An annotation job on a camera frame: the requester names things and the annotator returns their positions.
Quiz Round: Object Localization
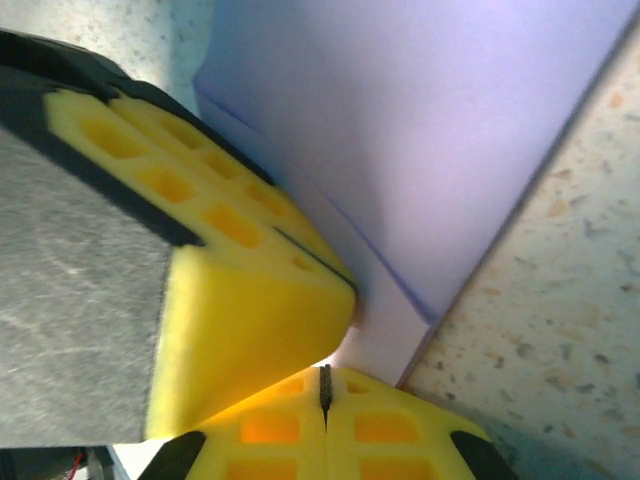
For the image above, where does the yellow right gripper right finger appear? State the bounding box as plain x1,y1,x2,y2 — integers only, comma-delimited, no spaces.
324,366,521,480

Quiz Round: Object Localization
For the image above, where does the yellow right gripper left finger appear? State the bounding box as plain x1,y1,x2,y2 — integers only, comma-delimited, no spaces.
149,366,327,480

